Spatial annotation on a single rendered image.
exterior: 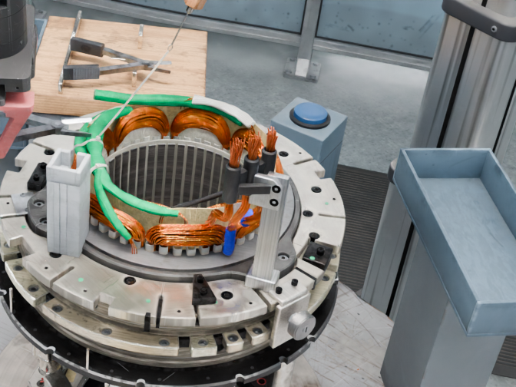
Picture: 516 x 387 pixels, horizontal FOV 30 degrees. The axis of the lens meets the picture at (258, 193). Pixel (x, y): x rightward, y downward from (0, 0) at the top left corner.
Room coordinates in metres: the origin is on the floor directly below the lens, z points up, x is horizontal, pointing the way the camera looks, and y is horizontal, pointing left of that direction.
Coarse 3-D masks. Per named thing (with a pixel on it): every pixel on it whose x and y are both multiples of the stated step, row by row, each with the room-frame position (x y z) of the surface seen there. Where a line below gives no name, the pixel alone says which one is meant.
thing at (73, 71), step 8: (72, 64) 0.92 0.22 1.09; (80, 64) 0.92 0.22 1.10; (88, 64) 0.93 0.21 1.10; (96, 64) 0.93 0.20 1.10; (64, 72) 0.91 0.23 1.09; (72, 72) 0.91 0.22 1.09; (80, 72) 0.92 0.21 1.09; (88, 72) 0.92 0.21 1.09; (96, 72) 0.92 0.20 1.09; (64, 80) 0.91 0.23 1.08
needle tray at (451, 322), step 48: (432, 192) 0.88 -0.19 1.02; (480, 192) 0.90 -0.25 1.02; (432, 240) 0.77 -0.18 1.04; (480, 240) 0.81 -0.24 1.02; (432, 288) 0.77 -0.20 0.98; (480, 288) 0.73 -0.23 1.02; (432, 336) 0.74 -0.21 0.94; (480, 336) 0.67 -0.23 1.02; (384, 384) 0.81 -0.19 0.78; (432, 384) 0.74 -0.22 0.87; (480, 384) 0.76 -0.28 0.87
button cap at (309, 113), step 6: (306, 102) 1.00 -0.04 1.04; (300, 108) 0.98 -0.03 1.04; (306, 108) 0.99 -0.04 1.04; (312, 108) 0.99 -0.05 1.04; (318, 108) 0.99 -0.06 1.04; (324, 108) 0.99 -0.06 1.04; (294, 114) 0.98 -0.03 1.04; (300, 114) 0.97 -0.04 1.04; (306, 114) 0.97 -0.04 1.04; (312, 114) 0.97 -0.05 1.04; (318, 114) 0.98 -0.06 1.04; (324, 114) 0.98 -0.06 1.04; (300, 120) 0.97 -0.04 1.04; (306, 120) 0.97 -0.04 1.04; (312, 120) 0.97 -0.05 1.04; (318, 120) 0.97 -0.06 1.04; (324, 120) 0.98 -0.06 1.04
